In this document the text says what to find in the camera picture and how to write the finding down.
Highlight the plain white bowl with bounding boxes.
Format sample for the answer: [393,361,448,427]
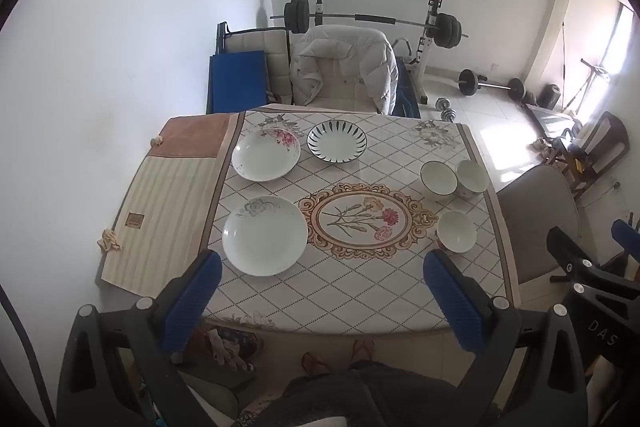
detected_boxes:
[436,211,477,254]

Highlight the beige striped placemat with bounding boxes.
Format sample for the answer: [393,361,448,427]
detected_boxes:
[101,114,244,297]

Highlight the white bowl blue pattern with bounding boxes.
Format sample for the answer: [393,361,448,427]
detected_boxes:
[456,160,489,199]

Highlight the dark wooden chair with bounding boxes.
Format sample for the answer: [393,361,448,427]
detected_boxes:
[547,112,630,200]

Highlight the grey upholstered chair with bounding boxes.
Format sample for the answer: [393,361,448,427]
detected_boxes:
[497,165,596,284]

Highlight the white plate blue leaf pattern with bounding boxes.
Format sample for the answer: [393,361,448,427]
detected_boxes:
[307,119,368,165]

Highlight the patterned tablecloth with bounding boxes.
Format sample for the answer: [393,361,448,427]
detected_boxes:
[208,113,520,335]

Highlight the white puffer jacket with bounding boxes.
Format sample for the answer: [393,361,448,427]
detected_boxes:
[290,25,399,115]

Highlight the blue folded mat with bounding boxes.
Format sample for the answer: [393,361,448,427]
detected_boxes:
[206,51,268,114]

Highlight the white plate grey flower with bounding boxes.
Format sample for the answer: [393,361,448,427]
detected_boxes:
[222,196,308,277]

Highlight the white plate pink flowers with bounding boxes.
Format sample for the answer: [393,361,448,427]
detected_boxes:
[231,128,300,182]

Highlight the chrome dumbbell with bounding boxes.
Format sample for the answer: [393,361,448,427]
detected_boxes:
[435,96,457,122]

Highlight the barbell on floor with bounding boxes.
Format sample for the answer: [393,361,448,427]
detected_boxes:
[458,69,527,103]

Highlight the barbell on rack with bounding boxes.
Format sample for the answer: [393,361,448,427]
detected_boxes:
[271,0,468,49]

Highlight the white weight bench rack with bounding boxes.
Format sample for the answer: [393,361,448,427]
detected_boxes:
[398,0,442,105]

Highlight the cream padded chair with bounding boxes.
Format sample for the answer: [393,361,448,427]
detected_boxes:
[224,26,402,113]

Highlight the white bowl dark rim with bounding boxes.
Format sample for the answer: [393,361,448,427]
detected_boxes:
[420,160,458,199]

